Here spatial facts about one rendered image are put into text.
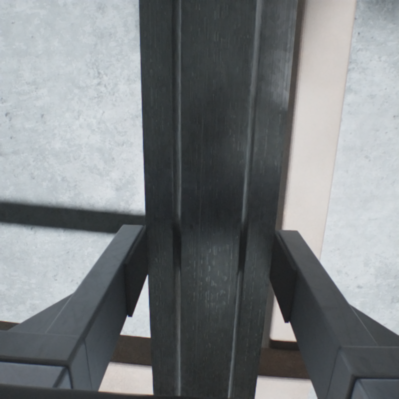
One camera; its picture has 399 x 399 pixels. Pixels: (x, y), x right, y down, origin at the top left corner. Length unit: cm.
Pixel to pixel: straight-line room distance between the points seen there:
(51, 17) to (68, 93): 15
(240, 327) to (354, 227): 65
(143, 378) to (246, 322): 33
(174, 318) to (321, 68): 32
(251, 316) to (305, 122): 27
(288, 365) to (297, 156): 30
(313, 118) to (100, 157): 49
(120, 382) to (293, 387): 25
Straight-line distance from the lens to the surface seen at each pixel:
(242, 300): 17
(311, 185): 40
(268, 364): 50
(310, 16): 40
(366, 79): 75
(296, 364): 51
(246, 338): 18
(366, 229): 83
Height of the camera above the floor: 67
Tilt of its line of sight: 72 degrees down
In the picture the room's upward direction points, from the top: 174 degrees counter-clockwise
